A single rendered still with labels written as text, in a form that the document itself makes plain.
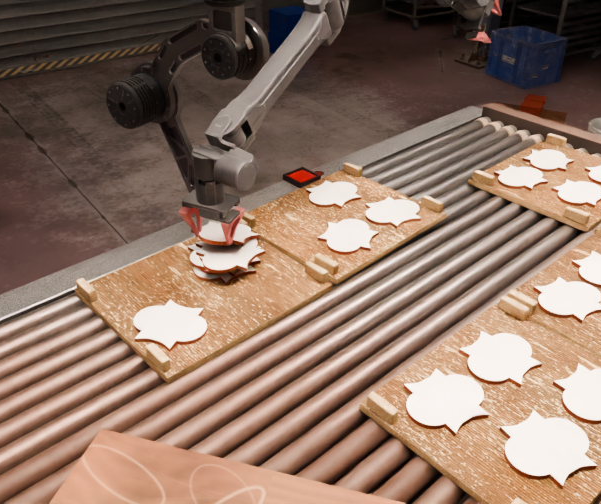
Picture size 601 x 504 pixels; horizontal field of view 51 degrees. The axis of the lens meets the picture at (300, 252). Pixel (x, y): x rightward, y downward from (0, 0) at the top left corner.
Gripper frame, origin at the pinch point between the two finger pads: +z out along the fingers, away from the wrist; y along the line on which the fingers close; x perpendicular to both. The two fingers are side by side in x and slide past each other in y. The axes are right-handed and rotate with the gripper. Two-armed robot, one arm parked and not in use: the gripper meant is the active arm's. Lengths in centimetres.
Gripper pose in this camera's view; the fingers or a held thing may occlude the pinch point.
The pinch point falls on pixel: (214, 236)
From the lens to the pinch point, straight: 132.9
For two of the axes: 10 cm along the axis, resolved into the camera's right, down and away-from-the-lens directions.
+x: 4.1, -5.2, 7.5
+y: 9.1, 2.4, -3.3
